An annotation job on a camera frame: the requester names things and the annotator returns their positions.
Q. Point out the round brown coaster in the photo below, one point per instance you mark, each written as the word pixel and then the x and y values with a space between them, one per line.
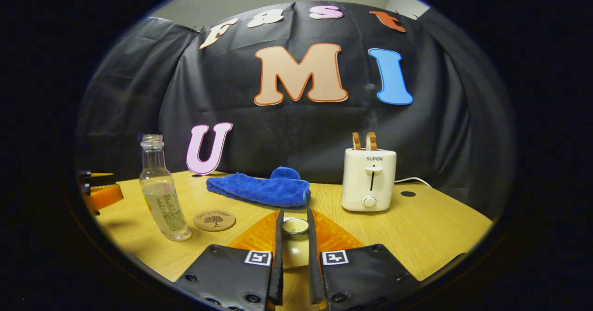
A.
pixel 214 220

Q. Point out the blue towel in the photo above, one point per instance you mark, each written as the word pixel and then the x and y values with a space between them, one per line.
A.
pixel 259 190

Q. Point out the cream toaster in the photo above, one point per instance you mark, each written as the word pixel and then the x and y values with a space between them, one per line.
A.
pixel 356 181

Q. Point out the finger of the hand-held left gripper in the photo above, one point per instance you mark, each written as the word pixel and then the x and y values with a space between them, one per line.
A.
pixel 104 196
pixel 99 180

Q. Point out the black backdrop cloth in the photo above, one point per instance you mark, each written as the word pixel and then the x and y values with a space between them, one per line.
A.
pixel 301 130

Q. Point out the toast bread slice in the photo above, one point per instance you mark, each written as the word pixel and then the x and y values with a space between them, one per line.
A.
pixel 371 141
pixel 356 141

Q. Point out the clear glass water bottle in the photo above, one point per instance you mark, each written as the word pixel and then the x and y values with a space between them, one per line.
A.
pixel 164 199

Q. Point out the cream teacup lid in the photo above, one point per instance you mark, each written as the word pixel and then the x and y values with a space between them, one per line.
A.
pixel 295 250

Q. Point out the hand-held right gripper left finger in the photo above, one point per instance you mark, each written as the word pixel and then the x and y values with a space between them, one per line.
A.
pixel 279 255

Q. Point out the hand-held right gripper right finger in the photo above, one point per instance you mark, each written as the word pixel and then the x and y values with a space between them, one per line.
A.
pixel 312 255

